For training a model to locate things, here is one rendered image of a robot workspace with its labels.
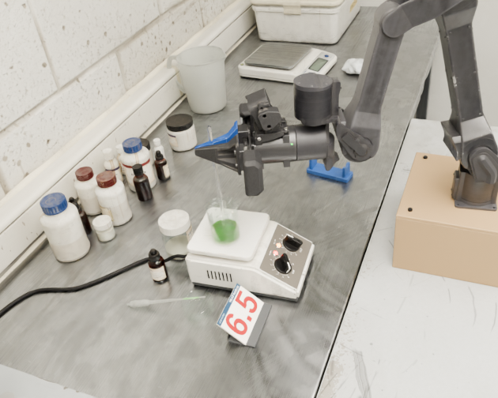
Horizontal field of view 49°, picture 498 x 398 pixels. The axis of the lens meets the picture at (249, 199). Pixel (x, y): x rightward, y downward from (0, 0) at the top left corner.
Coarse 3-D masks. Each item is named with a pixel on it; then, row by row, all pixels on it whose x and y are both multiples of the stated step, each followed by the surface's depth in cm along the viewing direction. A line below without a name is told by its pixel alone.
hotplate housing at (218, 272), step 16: (272, 224) 99; (192, 256) 95; (208, 256) 94; (256, 256) 93; (192, 272) 96; (208, 272) 95; (224, 272) 93; (240, 272) 92; (256, 272) 91; (304, 272) 95; (224, 288) 96; (256, 288) 93; (272, 288) 92; (288, 288) 91
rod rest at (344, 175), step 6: (312, 162) 121; (348, 162) 118; (312, 168) 122; (318, 168) 122; (324, 168) 122; (336, 168) 121; (342, 168) 117; (348, 168) 118; (312, 174) 122; (318, 174) 121; (324, 174) 120; (330, 174) 120; (336, 174) 120; (342, 174) 118; (348, 174) 119; (336, 180) 119; (342, 180) 118; (348, 180) 118
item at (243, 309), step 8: (240, 288) 92; (240, 296) 91; (248, 296) 92; (232, 304) 90; (240, 304) 90; (248, 304) 91; (256, 304) 92; (232, 312) 89; (240, 312) 89; (248, 312) 90; (224, 320) 87; (232, 320) 88; (240, 320) 89; (248, 320) 89; (232, 328) 87; (240, 328) 88; (248, 328) 89; (240, 336) 87
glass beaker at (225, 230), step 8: (208, 200) 92; (216, 200) 93; (224, 200) 93; (232, 200) 92; (208, 208) 92; (216, 208) 94; (224, 208) 94; (232, 208) 93; (208, 216) 91; (216, 216) 89; (224, 216) 89; (232, 216) 90; (216, 224) 90; (224, 224) 90; (232, 224) 91; (216, 232) 91; (224, 232) 91; (232, 232) 92; (216, 240) 93; (224, 240) 92; (232, 240) 92
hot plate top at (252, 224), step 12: (204, 216) 100; (240, 216) 99; (252, 216) 99; (264, 216) 98; (204, 228) 97; (240, 228) 96; (252, 228) 96; (264, 228) 96; (192, 240) 95; (204, 240) 95; (240, 240) 94; (252, 240) 94; (192, 252) 93; (204, 252) 93; (216, 252) 92; (228, 252) 92; (240, 252) 91; (252, 252) 91
